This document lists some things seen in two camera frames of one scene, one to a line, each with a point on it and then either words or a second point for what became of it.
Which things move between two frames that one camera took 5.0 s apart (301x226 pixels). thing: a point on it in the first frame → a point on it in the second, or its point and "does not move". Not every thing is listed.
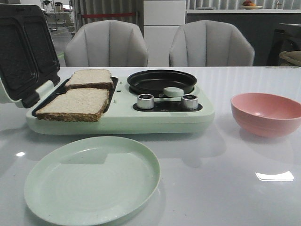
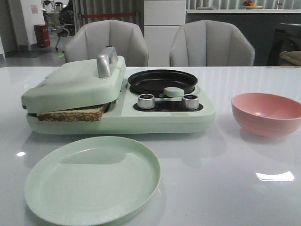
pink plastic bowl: [266, 115] does not move
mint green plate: [92, 181] does not move
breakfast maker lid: [29, 59] → [79, 85]
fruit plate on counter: [248, 5] does not move
